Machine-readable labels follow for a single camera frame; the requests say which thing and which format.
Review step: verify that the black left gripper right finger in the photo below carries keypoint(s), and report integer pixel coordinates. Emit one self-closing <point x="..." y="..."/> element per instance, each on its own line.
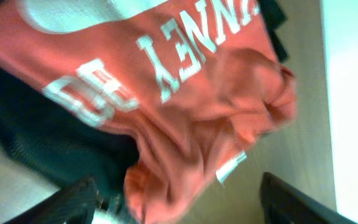
<point x="284" y="204"/>

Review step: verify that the folded black garment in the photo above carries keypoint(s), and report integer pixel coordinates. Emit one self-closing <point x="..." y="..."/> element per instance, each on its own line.
<point x="39" y="132"/>

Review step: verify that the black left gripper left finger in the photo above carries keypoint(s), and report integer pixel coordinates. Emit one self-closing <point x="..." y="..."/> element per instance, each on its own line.
<point x="75" y="204"/>

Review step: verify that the red orange printed t-shirt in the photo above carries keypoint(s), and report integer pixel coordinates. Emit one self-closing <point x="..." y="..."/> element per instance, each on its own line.
<point x="195" y="83"/>

